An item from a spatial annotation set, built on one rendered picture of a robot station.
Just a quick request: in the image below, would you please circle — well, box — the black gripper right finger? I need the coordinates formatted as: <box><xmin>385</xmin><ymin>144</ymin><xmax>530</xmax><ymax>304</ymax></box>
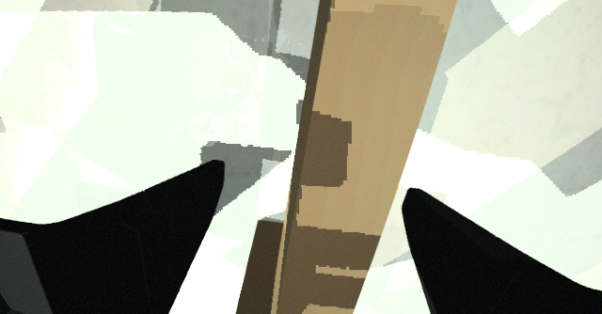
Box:
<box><xmin>401</xmin><ymin>187</ymin><xmax>602</xmax><ymax>314</ymax></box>

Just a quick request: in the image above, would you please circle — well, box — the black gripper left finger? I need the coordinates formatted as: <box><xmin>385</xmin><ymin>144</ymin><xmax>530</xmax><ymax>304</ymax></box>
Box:
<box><xmin>0</xmin><ymin>160</ymin><xmax>225</xmax><ymax>314</ymax></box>

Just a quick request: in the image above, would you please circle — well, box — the brown wooden rail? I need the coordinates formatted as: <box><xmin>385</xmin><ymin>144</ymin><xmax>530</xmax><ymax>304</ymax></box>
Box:
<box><xmin>270</xmin><ymin>0</ymin><xmax>457</xmax><ymax>314</ymax></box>

